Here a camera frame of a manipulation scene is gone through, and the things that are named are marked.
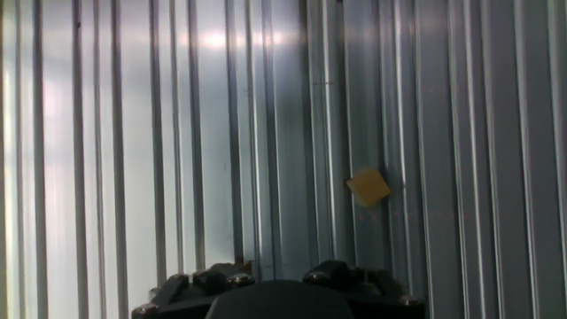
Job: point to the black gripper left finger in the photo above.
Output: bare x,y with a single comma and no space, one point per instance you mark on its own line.
190,290

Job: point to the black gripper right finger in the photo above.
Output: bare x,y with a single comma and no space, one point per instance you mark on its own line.
376,292

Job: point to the small wooden cube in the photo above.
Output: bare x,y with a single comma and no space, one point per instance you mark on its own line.
368,187

